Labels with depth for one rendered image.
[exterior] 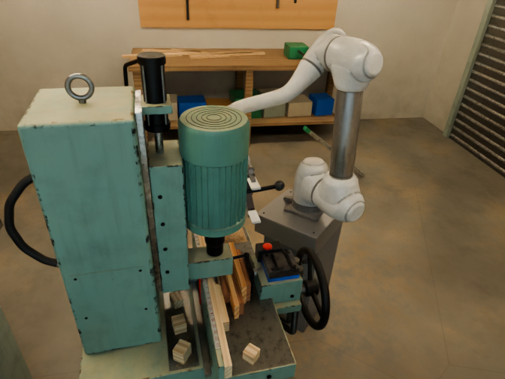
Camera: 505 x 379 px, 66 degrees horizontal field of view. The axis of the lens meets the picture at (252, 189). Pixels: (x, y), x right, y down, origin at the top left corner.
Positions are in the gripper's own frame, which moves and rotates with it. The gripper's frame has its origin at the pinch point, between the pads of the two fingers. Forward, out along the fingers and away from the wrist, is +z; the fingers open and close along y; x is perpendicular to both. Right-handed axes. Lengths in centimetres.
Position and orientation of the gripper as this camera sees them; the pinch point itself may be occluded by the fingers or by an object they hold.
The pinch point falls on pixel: (255, 204)
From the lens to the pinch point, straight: 130.6
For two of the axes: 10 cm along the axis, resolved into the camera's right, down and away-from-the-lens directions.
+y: -0.2, -8.4, -5.5
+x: 9.7, -1.4, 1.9
